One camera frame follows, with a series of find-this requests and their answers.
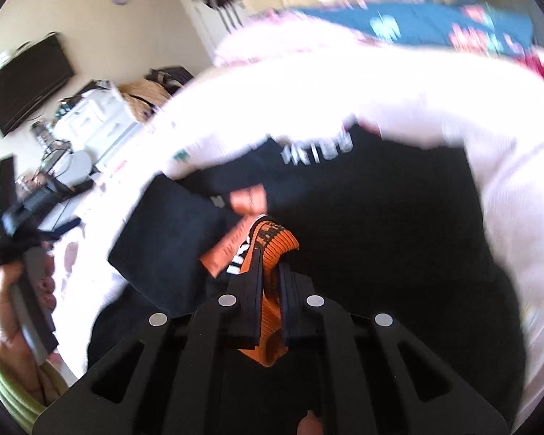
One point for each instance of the white door with hanging bags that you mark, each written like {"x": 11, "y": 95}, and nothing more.
{"x": 213, "y": 20}

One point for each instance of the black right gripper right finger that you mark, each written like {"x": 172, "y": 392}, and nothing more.
{"x": 350, "y": 374}

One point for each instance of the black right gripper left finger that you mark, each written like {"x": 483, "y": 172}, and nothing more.
{"x": 162, "y": 380}

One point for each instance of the brown fuzzy clothes pile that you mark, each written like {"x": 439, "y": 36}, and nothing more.
{"x": 145, "y": 97}

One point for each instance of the black orange sweatshirt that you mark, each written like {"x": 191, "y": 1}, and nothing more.
{"x": 381, "y": 227}

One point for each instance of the lilac patterned bed sheet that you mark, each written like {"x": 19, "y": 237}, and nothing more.
{"x": 302, "y": 80}

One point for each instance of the white drawer chest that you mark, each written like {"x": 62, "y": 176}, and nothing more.
{"x": 101, "y": 124}

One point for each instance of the black wall television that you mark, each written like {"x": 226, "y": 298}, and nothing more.
{"x": 30, "y": 78}

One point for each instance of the right hand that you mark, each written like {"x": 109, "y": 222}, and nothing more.
{"x": 310, "y": 425}

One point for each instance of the pink and blue floral duvet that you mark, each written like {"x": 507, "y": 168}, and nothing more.
{"x": 463, "y": 25}

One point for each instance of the left hand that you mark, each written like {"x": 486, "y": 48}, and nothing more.
{"x": 17, "y": 361}

